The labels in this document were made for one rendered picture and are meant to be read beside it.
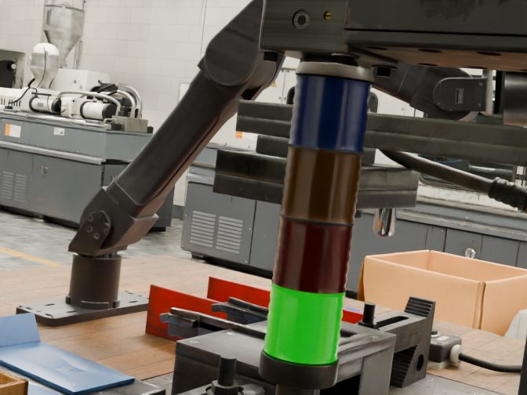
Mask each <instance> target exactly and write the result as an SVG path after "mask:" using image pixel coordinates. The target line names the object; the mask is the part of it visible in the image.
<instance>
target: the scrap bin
mask: <svg viewBox="0 0 527 395"><path fill-rule="evenodd" d="M270 293H271V291H270V290H267V289H263V288H258V287H254V286H251V285H247V284H241V283H238V282H234V281H229V280H225V279H222V278H218V277H213V276H209V283H208V290H207V297H206V298H203V297H200V296H197V295H192V294H189V293H186V292H180V291H177V290H174V289H171V288H166V287H162V286H159V285H156V284H151V285H150V293H149V300H148V308H147V322H146V329H145V332H146V333H148V334H151V335H156V336H158V337H161V338H163V339H168V340H171V341H174V342H176V341H179V340H183V339H184V338H181V337H177V336H173V335H168V328H169V322H163V323H162V322H161V321H160V314H161V313H169V312H170V309H171V308H173V307H176V308H179V309H183V310H190V311H194V312H198V313H202V314H207V315H210V316H213V317H218V318H221V319H224V320H226V316H227V314H226V313H221V312H215V313H213V312H212V309H211V305H212V304H217V303H224V302H228V298H229V297H233V298H236V299H240V300H242V301H245V302H247V303H252V304H254V305H257V306H263V307H266V308H269V307H268V305H269V302H270V301H271V299H270ZM362 316H363V313H358V312H354V311H351V310H345V309H343V317H342V319H341V320H342V321H346V322H348V323H352V324H356V323H358V322H359V321H360V320H362Z"/></svg>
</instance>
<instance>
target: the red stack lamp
mask: <svg viewBox="0 0 527 395"><path fill-rule="evenodd" d="M279 219H280V222H279V224H278V236H277V245H276V248H275V251H276V255H275V258H274V268H273V275H274V276H273V277H272V280H271V282H272V283H273V284H276V285H277V286H280V287H283V288H287V289H291V290H295V291H299V292H310V293H318V294H340V293H344V292H345V291H346V283H347V272H348V270H349V266H348V263H349V260H350V258H351V257H350V250H351V240H352V237H353V231H352V230H353V228H354V224H353V223H328V222H321V221H314V220H308V219H299V218H295V217H291V216H285V215H280V216H279Z"/></svg>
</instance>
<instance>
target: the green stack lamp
mask: <svg viewBox="0 0 527 395"><path fill-rule="evenodd" d="M345 295H346V292H344V293H340V294H318V293H310V292H299V291H295V290H291V289H287V288H283V287H280V286H277V285H276V284H273V283H271V293H270V299H271V301H270V302H269V305H268V307H269V313H268V315H267V321H268V322H267V326H266V330H267V333H266V335H265V337H264V338H265V345H264V347H263V350H264V351H265V352H266V353H268V354H269V355H271V356H272V357H277V358H279V359H282V360H284V361H291V362H296V363H301V364H328V363H332V362H334V361H336V360H337V351H338V349H339V343H338V342H339V340H340V329H341V326H342V324H341V319H342V317H343V306H344V300H343V299H344V296H345Z"/></svg>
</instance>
